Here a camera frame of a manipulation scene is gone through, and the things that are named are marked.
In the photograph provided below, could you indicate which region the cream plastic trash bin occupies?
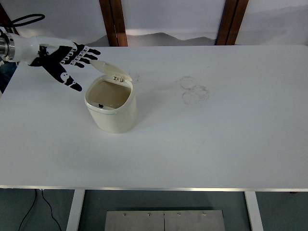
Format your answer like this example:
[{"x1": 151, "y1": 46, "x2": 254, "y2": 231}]
[{"x1": 84, "y1": 60, "x2": 137, "y2": 134}]

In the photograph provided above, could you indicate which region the mountain print screen panel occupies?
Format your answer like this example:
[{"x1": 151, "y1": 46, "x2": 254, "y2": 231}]
[
  {"x1": 0, "y1": 0, "x2": 111, "y2": 48},
  {"x1": 237, "y1": 0, "x2": 308, "y2": 46},
  {"x1": 120, "y1": 0, "x2": 226, "y2": 47}
]

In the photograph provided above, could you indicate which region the grey metal plate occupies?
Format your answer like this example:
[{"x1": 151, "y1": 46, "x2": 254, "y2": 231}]
[{"x1": 103, "y1": 210, "x2": 226, "y2": 231}]

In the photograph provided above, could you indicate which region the black floor cable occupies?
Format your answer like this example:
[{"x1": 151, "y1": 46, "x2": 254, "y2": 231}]
[
  {"x1": 41, "y1": 189, "x2": 62, "y2": 231},
  {"x1": 18, "y1": 189, "x2": 39, "y2": 231}
]

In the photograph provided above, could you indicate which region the brown wooden screen post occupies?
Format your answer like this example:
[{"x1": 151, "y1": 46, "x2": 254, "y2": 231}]
[
  {"x1": 98, "y1": 0, "x2": 119, "y2": 47},
  {"x1": 216, "y1": 0, "x2": 239, "y2": 46},
  {"x1": 0, "y1": 4, "x2": 21, "y2": 37},
  {"x1": 226, "y1": 0, "x2": 249, "y2": 46},
  {"x1": 110, "y1": 0, "x2": 128, "y2": 47}
]

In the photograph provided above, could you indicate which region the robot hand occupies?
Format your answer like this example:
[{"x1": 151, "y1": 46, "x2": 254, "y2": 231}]
[{"x1": 10, "y1": 33, "x2": 101, "y2": 92}]

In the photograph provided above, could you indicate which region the white table leg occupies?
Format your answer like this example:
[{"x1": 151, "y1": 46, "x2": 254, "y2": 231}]
[
  {"x1": 244, "y1": 192, "x2": 265, "y2": 231},
  {"x1": 66, "y1": 190, "x2": 85, "y2": 231}
]

